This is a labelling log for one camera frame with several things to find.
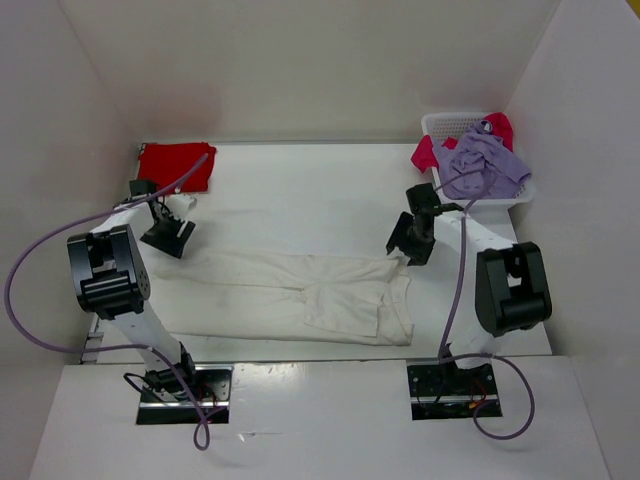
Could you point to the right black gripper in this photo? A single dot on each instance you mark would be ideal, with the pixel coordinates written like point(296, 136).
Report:
point(419, 255)

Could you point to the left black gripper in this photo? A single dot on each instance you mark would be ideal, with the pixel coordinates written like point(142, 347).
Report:
point(172, 245)

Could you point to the white t shirt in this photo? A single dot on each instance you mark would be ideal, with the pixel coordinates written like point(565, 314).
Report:
point(267, 296)

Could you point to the red t shirt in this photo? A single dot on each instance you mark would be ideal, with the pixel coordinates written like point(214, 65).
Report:
point(162, 164)

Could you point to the lavender t shirt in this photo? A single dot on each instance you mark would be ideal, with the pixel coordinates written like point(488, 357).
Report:
point(480, 166)

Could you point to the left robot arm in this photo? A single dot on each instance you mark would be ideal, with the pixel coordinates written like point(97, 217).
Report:
point(111, 280)

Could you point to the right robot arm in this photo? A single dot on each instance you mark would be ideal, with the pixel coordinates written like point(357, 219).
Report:
point(501, 286)

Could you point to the pink t shirt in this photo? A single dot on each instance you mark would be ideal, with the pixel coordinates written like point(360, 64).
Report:
point(423, 157)

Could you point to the white laundry basket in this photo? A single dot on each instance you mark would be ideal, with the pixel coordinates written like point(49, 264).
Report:
point(448, 135)

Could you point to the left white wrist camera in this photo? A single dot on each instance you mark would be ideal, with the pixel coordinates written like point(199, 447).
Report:
point(180, 205)

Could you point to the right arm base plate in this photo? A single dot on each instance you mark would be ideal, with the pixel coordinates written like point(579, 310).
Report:
point(446, 392)

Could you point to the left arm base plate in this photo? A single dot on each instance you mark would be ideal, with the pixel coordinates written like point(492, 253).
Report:
point(213, 392)

